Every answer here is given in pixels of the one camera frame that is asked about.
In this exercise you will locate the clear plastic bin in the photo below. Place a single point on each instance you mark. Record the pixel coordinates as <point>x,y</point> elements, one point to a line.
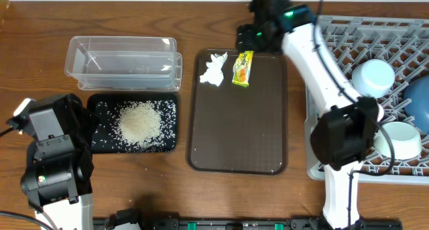
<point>124,63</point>

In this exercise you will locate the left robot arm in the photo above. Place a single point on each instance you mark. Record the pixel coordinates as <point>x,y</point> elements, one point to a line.
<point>59,161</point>

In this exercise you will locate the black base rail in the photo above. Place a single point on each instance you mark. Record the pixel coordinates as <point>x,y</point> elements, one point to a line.
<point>134,219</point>

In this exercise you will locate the yellow snack wrapper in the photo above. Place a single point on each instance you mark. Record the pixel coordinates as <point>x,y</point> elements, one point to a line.
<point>242,68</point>

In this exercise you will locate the brown serving tray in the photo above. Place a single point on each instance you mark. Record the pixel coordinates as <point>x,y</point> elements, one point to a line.
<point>235,129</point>

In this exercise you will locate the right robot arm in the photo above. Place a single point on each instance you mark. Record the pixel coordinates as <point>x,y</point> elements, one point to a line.
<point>347,120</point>

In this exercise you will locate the pink cup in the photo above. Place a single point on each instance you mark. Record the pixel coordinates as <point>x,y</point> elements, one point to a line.
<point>381,113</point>

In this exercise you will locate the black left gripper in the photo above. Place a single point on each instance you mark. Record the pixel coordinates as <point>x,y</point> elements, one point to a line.
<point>82,119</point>

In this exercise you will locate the light blue bowl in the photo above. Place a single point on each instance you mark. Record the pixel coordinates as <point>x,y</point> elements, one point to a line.
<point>373,78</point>

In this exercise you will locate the dark blue plate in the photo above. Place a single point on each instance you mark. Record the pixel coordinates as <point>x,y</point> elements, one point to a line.
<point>417,92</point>

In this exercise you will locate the mint green bowl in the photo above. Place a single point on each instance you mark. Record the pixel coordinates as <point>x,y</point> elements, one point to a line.
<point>404,137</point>

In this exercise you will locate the white tissue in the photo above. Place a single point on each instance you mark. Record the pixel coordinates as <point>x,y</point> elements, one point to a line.
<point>214,74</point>

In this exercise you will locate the pile of rice grains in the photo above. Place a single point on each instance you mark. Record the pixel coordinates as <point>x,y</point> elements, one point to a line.
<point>139,124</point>

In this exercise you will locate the black tray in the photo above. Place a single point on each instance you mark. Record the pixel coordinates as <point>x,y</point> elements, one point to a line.
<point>104,143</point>

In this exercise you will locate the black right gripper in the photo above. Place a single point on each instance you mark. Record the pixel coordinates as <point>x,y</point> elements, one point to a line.
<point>250,41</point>

